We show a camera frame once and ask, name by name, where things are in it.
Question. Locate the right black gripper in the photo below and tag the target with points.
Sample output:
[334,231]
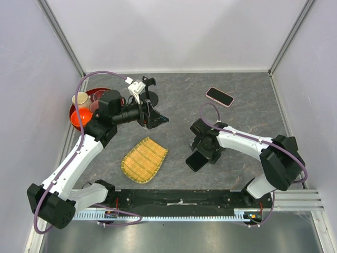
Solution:
[212,155]

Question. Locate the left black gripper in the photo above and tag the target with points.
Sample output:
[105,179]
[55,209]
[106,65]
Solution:
[148,117]

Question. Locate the black smartphone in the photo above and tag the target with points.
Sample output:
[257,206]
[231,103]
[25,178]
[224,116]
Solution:
[196,161]

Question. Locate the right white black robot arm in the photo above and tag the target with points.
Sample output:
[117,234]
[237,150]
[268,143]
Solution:
[278,156]

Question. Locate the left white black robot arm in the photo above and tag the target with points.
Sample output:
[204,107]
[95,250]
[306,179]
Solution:
[54,199]

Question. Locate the black round-base clamp phone stand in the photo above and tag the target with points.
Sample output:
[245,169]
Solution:
[149,95]

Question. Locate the pink case smartphone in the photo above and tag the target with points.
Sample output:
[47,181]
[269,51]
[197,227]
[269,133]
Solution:
[219,97]

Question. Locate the woven bamboo tray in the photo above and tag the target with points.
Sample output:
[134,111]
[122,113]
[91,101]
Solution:
[143,162]

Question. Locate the dark red small saucer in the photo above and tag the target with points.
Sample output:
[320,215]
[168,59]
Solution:
[94,106]

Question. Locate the small red lidded dish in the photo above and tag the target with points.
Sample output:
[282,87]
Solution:
[97,95]

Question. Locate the red round lacquer tray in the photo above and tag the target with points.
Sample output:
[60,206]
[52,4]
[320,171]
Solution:
[89,92]

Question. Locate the orange bowl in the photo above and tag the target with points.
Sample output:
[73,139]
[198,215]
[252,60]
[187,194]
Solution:
[85,116]

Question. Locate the beige cup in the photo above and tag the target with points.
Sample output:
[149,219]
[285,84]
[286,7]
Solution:
[83,100]

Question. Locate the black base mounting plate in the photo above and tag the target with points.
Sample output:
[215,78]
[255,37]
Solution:
[185,202]

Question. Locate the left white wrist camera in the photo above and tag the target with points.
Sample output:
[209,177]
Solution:
[135,88]

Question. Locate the slotted cable duct rail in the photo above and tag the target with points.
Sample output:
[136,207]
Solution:
[104,215]

